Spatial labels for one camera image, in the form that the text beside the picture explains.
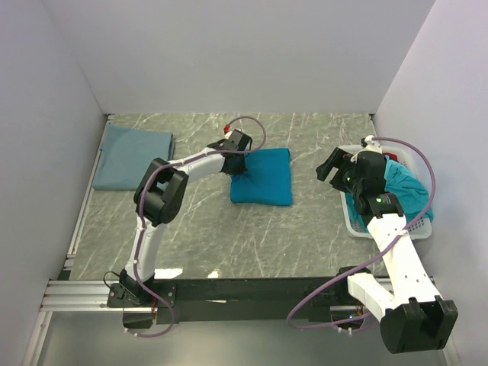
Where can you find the folded grey-blue t shirt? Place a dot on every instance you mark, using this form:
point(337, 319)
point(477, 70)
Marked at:
point(126, 154)

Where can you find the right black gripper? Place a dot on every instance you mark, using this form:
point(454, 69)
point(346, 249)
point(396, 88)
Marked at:
point(339, 166)

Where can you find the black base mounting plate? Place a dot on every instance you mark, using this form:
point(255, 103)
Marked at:
point(217, 299)

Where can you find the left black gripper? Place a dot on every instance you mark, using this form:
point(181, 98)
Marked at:
point(235, 166)

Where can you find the bright blue t shirt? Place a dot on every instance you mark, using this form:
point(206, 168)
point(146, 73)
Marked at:
point(267, 179)

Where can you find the red t shirt in basket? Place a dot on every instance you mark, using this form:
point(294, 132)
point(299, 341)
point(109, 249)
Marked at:
point(391, 157)

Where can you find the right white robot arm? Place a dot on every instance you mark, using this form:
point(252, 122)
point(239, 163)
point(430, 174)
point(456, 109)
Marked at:
point(413, 316)

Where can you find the teal t shirt in basket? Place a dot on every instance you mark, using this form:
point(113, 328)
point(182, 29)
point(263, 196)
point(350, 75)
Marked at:
point(400, 181)

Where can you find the white plastic laundry basket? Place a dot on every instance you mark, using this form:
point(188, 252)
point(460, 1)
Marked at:
point(421, 229)

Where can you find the aluminium rail frame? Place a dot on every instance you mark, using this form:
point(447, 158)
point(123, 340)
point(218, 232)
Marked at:
point(212, 237)

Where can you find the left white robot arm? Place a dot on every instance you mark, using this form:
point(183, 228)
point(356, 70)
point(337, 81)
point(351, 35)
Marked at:
point(160, 195)

